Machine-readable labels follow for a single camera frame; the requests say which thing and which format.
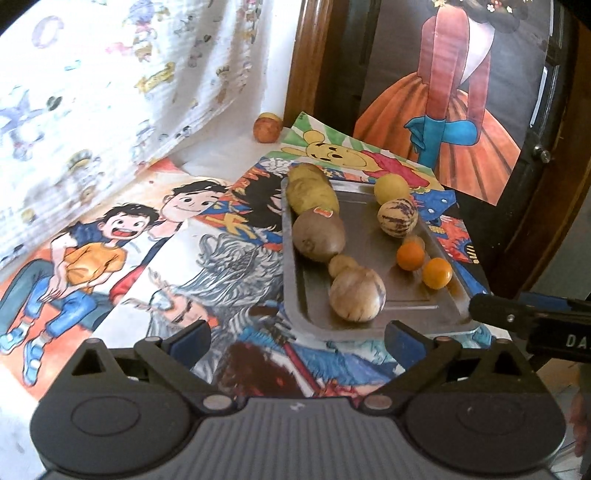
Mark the round yellow lemon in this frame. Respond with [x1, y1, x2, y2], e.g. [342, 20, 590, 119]
[373, 173, 411, 206]

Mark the small brown round fruit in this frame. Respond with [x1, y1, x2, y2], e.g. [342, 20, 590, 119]
[329, 255, 361, 279]

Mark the cartoon boys drawing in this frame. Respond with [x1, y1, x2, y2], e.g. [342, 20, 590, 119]
[0, 180, 232, 388]

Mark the red-brown round fruit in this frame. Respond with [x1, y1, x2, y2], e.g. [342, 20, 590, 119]
[254, 115, 281, 144]

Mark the brown kiwi with sticker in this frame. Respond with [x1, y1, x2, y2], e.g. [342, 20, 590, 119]
[292, 208, 347, 263]

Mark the blue red monster drawing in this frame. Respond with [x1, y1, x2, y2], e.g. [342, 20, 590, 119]
[411, 185, 490, 296]

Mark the oblong yellow-green fruit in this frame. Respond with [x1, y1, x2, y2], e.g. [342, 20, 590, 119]
[288, 178, 340, 217]

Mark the tan striped round fruit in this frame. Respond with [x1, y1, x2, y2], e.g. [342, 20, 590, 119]
[329, 267, 387, 322]

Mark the metal tray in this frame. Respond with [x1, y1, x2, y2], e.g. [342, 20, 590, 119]
[280, 178, 481, 342]

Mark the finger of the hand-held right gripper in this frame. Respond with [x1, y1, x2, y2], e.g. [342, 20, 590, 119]
[519, 292, 591, 319]
[468, 293, 537, 339]

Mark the grey-haired character drawing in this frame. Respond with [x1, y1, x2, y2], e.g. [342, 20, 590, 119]
[111, 222, 407, 402]

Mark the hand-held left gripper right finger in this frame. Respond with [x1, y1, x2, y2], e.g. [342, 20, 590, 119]
[357, 320, 539, 415]

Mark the small orange kumquat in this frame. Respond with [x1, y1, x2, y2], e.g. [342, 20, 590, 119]
[423, 257, 454, 291]
[397, 241, 426, 271]

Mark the spiky-haired hero drawing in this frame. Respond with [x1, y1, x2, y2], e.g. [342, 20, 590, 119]
[203, 157, 296, 259]

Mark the purple-striped pepino melon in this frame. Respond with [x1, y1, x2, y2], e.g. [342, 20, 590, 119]
[377, 197, 419, 238]

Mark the dark door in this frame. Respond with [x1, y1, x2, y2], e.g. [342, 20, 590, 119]
[332, 0, 568, 259]

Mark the greenish-brown fruit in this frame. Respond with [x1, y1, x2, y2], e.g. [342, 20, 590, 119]
[287, 162, 326, 195]

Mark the white cartoon-print cloth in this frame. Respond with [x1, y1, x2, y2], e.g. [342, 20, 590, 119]
[0, 0, 301, 273]

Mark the yellow bear drawing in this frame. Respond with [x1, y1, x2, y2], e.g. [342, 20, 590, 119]
[281, 111, 444, 190]

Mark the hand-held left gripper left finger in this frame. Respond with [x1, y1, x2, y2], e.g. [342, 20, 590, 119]
[60, 318, 241, 415]

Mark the wall poster orange dress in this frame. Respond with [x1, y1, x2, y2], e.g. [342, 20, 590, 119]
[353, 0, 555, 206]

